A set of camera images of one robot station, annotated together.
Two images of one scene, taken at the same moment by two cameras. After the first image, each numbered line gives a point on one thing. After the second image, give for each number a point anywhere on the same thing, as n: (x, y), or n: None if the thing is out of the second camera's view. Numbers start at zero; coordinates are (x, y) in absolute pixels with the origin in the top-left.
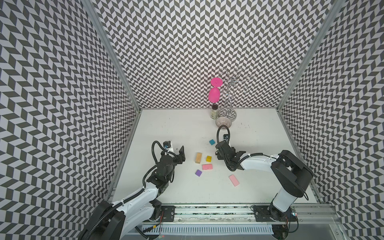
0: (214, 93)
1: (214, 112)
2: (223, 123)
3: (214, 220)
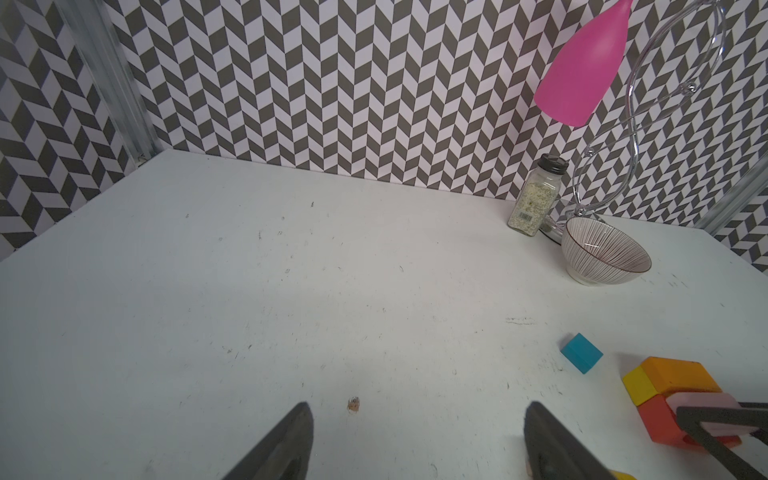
0: (575, 80)
1: (537, 195)
2: (594, 253)
3: None
